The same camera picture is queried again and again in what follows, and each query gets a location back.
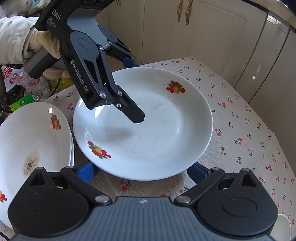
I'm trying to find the white deep plate back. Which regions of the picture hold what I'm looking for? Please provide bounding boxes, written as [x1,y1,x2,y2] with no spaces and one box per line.
[73,67,213,181]

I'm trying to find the white sleeve left forearm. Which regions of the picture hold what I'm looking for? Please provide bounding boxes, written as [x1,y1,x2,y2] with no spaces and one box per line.
[0,16,38,65]

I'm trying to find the white kitchen cabinets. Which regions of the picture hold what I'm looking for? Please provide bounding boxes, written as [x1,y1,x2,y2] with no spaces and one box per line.
[96,1,295,153]

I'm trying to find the yellow plastic bag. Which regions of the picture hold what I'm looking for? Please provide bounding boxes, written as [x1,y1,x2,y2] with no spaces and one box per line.
[58,77,74,91]

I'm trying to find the cherry print tablecloth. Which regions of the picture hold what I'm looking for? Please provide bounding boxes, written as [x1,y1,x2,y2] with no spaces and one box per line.
[45,57,295,239]

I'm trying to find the white bowl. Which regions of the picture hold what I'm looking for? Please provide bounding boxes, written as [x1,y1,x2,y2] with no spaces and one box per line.
[270,214,292,241]

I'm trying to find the left gloved hand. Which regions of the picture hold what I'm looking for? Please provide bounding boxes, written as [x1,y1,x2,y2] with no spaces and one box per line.
[28,30,70,79]

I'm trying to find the white plate with stain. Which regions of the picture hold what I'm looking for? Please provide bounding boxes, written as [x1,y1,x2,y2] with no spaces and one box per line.
[1,102,74,228]

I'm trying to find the green snack bag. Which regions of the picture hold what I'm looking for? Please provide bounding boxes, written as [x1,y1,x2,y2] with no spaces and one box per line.
[9,93,35,112]

